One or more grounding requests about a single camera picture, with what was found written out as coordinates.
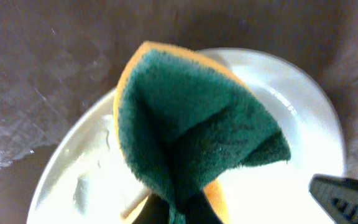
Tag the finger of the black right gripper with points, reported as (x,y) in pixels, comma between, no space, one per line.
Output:
(337,196)

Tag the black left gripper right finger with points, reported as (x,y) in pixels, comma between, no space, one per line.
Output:
(199,211)

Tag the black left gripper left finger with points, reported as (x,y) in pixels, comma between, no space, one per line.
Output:
(155,211)

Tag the light blue plate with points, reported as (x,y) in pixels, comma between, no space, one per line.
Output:
(87,181)

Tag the green and yellow sponge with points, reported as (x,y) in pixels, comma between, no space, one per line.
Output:
(182,119)

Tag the brown serving tray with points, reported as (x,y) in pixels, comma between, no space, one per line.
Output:
(58,57)

